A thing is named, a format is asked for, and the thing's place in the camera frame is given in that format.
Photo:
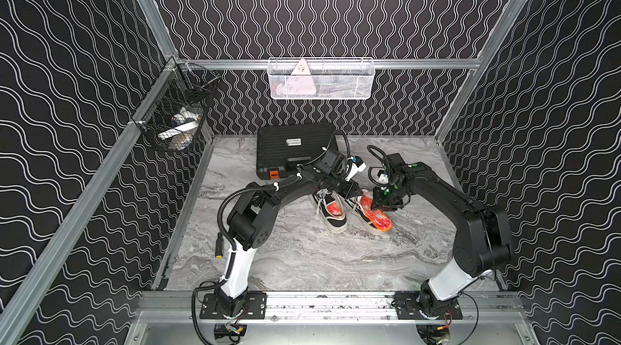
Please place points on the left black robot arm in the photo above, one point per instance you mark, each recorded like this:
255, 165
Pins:
246, 219

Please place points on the white insole orange edge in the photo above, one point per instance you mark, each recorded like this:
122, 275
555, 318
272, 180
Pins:
377, 218

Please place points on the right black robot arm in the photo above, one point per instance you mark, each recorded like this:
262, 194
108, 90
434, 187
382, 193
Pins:
483, 239

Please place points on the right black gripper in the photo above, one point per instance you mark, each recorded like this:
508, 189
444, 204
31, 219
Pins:
378, 203

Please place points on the white wire basket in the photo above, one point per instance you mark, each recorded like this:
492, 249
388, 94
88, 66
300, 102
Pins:
341, 78

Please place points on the pink triangular card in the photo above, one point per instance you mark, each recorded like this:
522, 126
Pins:
300, 82

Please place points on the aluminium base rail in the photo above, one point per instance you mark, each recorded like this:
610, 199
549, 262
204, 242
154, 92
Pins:
322, 307

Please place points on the yellow black screwdriver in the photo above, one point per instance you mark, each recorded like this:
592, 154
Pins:
218, 252

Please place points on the black white sneaker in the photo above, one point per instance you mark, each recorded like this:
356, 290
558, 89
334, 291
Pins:
320, 199
356, 208

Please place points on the black wire basket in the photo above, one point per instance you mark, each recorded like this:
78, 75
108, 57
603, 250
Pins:
191, 85

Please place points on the black plastic tool case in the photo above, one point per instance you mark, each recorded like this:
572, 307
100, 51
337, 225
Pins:
281, 148

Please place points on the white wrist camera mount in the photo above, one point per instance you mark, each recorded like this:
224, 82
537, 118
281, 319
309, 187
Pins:
357, 165

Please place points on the red patterned insole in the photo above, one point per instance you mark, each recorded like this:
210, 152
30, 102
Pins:
334, 211

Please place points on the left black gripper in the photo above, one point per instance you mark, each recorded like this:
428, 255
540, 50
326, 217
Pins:
349, 187

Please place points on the white items in black basket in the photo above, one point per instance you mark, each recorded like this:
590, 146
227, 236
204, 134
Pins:
184, 125

